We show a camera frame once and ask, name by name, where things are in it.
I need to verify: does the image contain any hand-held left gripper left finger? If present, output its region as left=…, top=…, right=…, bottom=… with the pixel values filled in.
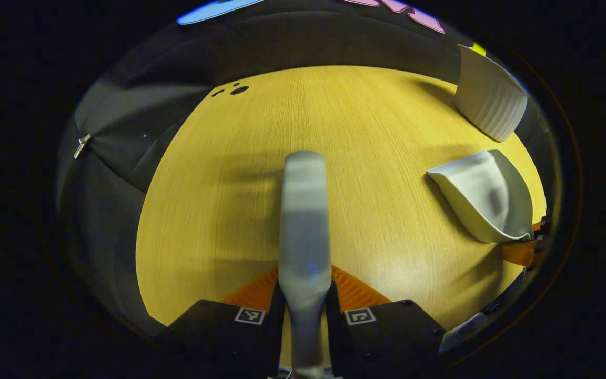
left=161, top=267, right=286, bottom=379

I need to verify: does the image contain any white ribbed garbage bin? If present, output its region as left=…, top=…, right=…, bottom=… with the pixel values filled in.
left=454, top=44, right=529, bottom=143

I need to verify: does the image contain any wooden desktop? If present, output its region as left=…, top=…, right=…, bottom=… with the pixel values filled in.
left=135, top=65, right=547, bottom=369

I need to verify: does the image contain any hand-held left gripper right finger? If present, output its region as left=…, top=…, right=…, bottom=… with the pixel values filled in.
left=325, top=265, right=447, bottom=378

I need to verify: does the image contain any white cloth clip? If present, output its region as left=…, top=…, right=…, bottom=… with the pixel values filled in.
left=73, top=133, right=93, bottom=159

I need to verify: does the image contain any white dustpan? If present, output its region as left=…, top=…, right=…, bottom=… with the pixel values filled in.
left=426, top=149, right=534, bottom=244

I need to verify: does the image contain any small white broom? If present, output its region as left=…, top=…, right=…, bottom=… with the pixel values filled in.
left=279, top=150, right=333, bottom=379

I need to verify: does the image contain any black backdrop cloth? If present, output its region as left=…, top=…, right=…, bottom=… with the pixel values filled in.
left=56, top=0, right=551, bottom=337

